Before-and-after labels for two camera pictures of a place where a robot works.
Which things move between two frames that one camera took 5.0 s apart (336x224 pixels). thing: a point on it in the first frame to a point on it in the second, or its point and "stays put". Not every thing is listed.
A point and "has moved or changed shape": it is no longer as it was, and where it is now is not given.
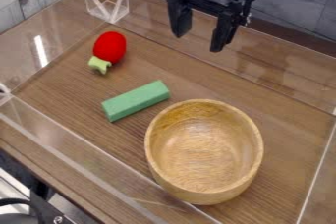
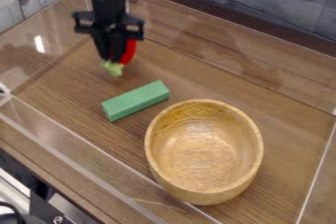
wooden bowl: (205, 147) stays put
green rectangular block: (135, 100) stays put
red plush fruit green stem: (109, 50) has moved or changed shape
